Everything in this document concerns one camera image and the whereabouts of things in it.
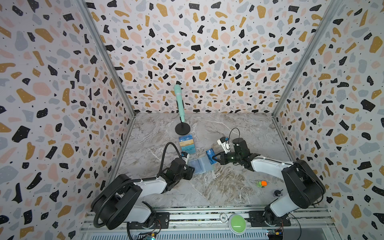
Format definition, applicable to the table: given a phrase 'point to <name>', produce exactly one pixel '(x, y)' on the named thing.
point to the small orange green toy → (262, 184)
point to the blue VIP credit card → (210, 153)
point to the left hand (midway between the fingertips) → (194, 166)
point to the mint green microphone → (177, 88)
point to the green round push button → (237, 224)
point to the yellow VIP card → (186, 142)
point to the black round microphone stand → (182, 128)
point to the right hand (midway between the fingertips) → (213, 155)
